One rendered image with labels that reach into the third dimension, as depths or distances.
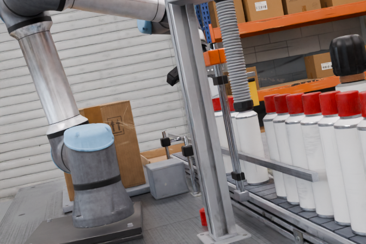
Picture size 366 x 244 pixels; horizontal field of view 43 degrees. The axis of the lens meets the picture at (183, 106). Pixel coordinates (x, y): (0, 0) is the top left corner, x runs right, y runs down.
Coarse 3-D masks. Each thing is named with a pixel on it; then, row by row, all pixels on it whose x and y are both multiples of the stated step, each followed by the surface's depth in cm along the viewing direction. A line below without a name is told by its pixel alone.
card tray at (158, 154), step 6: (180, 144) 211; (150, 150) 208; (156, 150) 209; (162, 150) 209; (174, 150) 211; (180, 150) 211; (144, 156) 207; (150, 156) 208; (156, 156) 209; (162, 156) 207; (144, 162) 191; (150, 162) 197
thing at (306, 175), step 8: (168, 136) 177; (176, 136) 163; (184, 136) 157; (224, 152) 114; (240, 152) 105; (248, 160) 99; (256, 160) 95; (264, 160) 91; (272, 160) 90; (272, 168) 88; (280, 168) 84; (288, 168) 81; (296, 168) 79; (296, 176) 79; (304, 176) 76; (312, 176) 73
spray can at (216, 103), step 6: (216, 102) 122; (216, 108) 122; (216, 114) 122; (222, 114) 121; (216, 120) 122; (222, 120) 121; (222, 126) 121; (222, 132) 121; (222, 138) 121; (222, 144) 122; (228, 156) 122; (228, 162) 122; (228, 168) 122; (228, 174) 122
